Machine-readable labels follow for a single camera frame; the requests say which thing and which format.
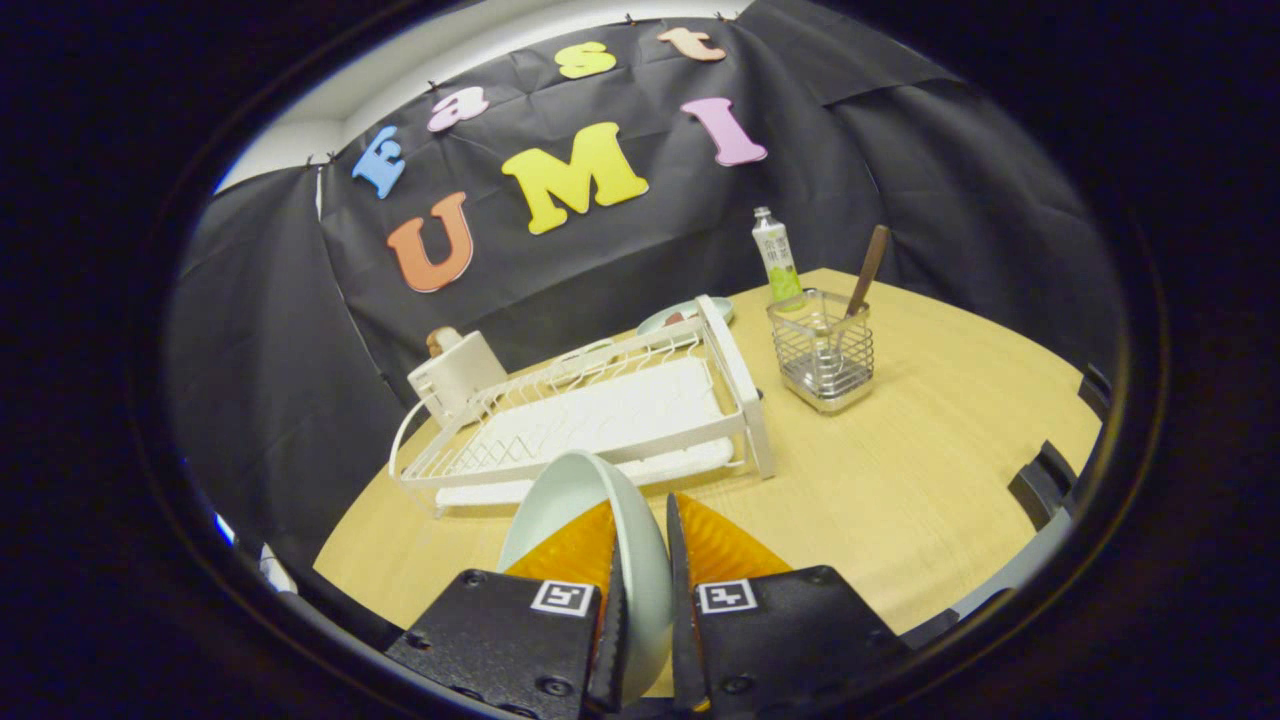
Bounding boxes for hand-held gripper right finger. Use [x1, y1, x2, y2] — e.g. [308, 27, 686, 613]
[665, 492, 911, 713]

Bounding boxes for pale green plate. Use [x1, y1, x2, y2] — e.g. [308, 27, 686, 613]
[497, 450, 675, 701]

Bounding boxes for clear bottle with green label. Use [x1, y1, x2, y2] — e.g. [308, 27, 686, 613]
[752, 207, 804, 306]

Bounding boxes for small pale saucer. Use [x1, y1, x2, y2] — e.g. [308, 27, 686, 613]
[636, 297, 735, 338]

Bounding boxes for white wire dish rack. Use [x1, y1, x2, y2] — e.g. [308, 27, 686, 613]
[388, 294, 777, 519]

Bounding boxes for white toaster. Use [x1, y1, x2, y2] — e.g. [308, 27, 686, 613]
[407, 331, 509, 426]

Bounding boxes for white object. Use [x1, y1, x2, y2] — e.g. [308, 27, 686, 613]
[258, 543, 301, 596]

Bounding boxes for metal wire basket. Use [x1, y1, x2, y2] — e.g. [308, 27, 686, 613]
[766, 288, 876, 415]

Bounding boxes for black chair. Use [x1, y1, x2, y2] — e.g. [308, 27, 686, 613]
[1078, 362, 1113, 421]
[1008, 440, 1081, 526]

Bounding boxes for brown wooden-handled spoon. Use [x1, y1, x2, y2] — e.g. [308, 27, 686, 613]
[820, 224, 890, 386]

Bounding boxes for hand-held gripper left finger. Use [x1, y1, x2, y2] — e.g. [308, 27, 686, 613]
[385, 500, 629, 716]

